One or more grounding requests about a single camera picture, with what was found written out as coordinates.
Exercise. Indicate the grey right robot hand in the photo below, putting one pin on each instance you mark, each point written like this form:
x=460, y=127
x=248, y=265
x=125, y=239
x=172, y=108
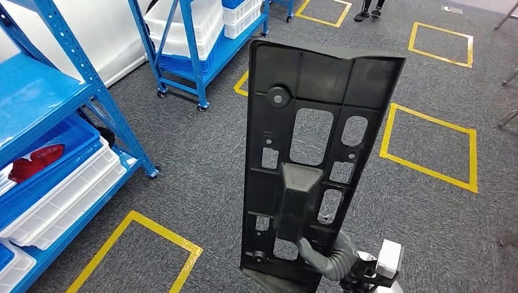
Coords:
x=340, y=258

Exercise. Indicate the black plastic plate holder part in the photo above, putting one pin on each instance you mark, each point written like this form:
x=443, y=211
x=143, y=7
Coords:
x=323, y=73

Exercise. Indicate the blue wheeled shelf rack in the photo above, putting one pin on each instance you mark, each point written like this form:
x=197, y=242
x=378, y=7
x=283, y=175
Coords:
x=195, y=60
x=288, y=10

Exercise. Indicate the red tail light part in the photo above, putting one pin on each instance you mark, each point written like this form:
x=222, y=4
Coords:
x=36, y=161

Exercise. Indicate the blue metal shelf rack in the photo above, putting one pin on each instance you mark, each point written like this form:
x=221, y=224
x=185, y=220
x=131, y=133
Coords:
x=32, y=93

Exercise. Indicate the large blue plastic bin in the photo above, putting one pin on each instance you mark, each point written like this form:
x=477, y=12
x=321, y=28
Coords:
x=214, y=60

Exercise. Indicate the person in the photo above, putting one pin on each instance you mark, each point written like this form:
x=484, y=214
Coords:
x=362, y=14

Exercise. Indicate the small white plastic bin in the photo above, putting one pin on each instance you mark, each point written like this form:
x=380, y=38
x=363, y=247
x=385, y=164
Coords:
x=245, y=27
x=242, y=14

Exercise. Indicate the large white plastic bin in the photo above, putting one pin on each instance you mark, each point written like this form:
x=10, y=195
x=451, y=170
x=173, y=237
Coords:
x=210, y=42
x=206, y=16

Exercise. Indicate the stainless steel side table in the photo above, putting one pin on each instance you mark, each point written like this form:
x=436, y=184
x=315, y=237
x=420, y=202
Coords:
x=508, y=14

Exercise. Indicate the white car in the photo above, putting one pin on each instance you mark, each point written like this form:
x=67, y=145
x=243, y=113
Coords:
x=89, y=40

